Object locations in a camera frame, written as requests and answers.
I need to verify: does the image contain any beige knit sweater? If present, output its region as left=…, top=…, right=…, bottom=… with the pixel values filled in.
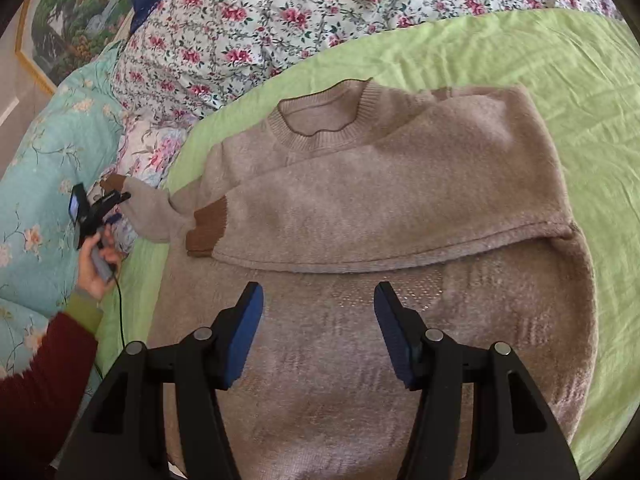
left=103, top=79, right=597, bottom=479

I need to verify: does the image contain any framed landscape painting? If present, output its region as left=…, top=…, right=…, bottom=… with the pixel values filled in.
left=15, top=0, right=134, bottom=94

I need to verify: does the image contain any person's left hand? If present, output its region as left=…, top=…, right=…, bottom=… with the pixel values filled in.
left=76, top=226, right=122, bottom=301

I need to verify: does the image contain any green bed sheet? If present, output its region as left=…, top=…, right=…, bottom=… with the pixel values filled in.
left=92, top=8, right=640, bottom=476

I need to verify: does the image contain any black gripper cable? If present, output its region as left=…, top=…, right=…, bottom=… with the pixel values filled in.
left=92, top=271, right=127, bottom=380

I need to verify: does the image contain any teal floral duvet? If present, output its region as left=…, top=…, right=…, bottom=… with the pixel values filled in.
left=0, top=41, right=132, bottom=380

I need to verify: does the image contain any white floral quilt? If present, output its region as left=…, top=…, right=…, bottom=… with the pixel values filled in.
left=112, top=0, right=620, bottom=121

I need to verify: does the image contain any red sleeved left forearm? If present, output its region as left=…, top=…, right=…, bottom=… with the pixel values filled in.
left=1, top=289, right=102, bottom=479

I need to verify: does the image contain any pastel floral pillow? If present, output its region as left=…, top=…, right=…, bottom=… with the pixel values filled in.
left=86, top=109, right=194, bottom=256

